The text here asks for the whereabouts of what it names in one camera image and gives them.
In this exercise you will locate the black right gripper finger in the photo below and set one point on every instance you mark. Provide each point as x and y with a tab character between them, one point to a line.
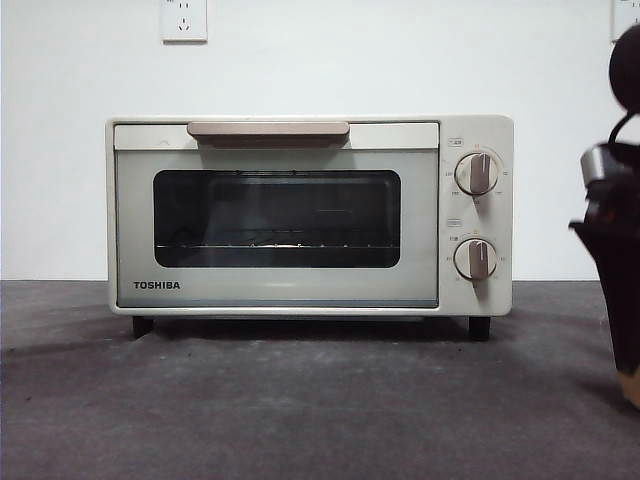
615	290

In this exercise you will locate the golden brown bread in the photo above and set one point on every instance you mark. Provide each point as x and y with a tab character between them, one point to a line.
631	385

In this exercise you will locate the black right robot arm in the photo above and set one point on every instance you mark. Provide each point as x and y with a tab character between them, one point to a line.
627	70

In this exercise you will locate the cream Toshiba toaster oven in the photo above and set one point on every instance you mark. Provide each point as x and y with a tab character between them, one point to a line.
500	135

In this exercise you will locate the cream oven control knob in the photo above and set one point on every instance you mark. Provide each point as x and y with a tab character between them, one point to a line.
477	174
475	259

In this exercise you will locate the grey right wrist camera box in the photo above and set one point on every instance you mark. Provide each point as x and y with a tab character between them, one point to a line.
597	162

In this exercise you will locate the white wall socket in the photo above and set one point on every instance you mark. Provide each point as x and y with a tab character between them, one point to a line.
625	12
183	25

